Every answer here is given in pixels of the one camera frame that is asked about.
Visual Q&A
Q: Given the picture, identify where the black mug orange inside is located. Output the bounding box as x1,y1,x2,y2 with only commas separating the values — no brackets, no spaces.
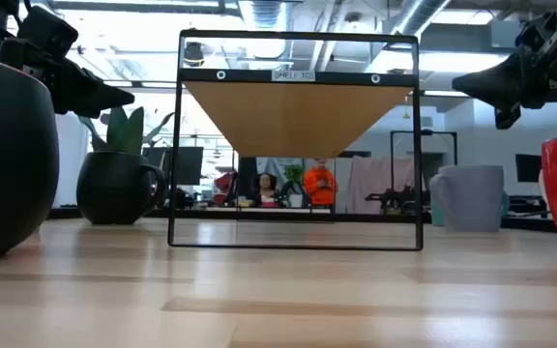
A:
0,51,61,261

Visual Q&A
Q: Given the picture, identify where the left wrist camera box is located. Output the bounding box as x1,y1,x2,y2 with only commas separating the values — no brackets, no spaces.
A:
16,4,80,55

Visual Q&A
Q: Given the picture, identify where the dark monitor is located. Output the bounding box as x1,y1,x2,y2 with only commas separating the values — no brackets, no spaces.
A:
514,153,543,184
142,146,205,188

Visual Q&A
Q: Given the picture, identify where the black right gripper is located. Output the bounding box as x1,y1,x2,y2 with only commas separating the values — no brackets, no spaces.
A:
452,45,557,131

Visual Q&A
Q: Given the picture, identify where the black aluminium table frame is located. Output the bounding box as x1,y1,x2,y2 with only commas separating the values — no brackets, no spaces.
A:
48,206,557,234

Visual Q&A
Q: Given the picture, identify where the black dome camera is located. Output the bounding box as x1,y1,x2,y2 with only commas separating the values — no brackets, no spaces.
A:
183,42,206,68

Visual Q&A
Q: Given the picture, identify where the background potted plant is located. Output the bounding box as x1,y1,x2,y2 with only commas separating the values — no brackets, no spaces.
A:
281,163,308,209

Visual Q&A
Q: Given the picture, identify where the all-black mug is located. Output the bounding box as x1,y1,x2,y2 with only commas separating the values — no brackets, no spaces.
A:
75,150,167,226

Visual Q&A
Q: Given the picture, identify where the black rig frame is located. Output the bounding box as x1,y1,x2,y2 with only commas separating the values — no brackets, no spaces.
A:
388,129,458,214

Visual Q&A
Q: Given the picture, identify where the pink cloth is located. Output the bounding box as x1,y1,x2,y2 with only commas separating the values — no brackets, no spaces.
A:
347,155,418,215

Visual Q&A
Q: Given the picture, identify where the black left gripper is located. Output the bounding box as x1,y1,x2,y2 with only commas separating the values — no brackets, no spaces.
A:
0,36,135,120

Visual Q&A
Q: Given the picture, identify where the wooden shelf black metal frame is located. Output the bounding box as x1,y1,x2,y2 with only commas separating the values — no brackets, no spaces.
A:
167,29,425,252

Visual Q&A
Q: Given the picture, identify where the teal mug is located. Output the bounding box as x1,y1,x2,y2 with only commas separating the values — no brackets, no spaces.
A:
430,190,511,228

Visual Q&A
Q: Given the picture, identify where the lavender mug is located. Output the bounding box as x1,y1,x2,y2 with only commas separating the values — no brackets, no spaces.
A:
428,164,506,233

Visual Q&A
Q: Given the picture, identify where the person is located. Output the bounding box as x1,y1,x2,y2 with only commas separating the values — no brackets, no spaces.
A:
302,159,338,209
249,172,282,209

